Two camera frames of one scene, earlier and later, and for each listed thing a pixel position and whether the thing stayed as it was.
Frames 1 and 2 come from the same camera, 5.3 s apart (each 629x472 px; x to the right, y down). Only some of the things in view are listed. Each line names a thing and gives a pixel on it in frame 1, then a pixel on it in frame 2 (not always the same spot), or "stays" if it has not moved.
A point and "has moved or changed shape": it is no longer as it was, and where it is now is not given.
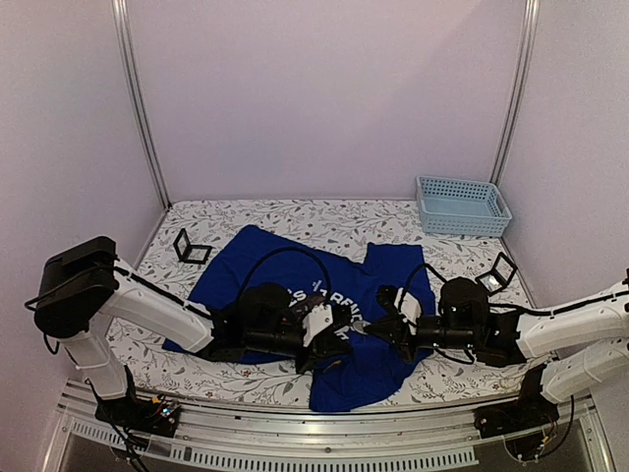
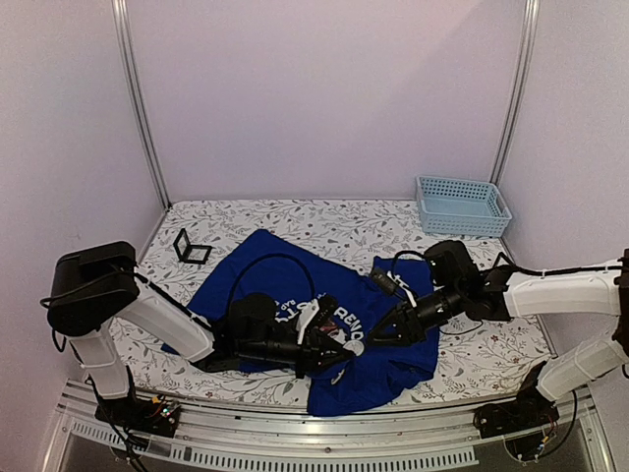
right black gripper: x=394 y=327 to x=399 y=316
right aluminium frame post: x=528 y=45 stays
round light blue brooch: x=359 y=325 to x=356 y=346
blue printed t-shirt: x=271 y=297 has moved or changed shape
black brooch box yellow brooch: x=192 y=254 stays
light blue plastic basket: x=461 y=206 stays
